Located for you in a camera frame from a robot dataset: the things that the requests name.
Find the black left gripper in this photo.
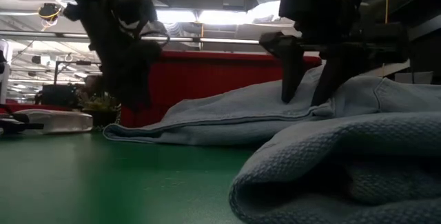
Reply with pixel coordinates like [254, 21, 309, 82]
[88, 10, 163, 110]

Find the small black stand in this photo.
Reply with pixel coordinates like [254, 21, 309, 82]
[0, 103, 45, 134]

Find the black monitor box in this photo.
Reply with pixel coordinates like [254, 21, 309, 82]
[41, 84, 79, 108]

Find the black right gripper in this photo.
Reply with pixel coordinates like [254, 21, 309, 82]
[258, 0, 410, 108]

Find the yellow black cable reel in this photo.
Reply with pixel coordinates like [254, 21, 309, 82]
[37, 2, 63, 21]

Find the red plastic laundry bin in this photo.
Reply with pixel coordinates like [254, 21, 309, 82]
[120, 50, 323, 128]

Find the person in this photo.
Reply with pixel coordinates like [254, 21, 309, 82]
[82, 74, 106, 99]

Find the light blue garment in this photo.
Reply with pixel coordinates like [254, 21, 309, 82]
[103, 63, 441, 224]

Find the black gantry frame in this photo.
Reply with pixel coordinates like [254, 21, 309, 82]
[53, 60, 103, 87]

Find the red background table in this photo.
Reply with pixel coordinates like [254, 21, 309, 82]
[0, 103, 75, 113]

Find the small potted succulent plant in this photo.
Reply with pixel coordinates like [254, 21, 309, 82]
[81, 92, 122, 132]

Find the clear package with orange label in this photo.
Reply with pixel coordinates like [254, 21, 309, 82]
[15, 109, 94, 135]

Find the long ceiling light strip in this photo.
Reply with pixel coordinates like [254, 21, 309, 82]
[0, 30, 263, 45]

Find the green table mat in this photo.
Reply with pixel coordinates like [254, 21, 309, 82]
[0, 130, 258, 224]

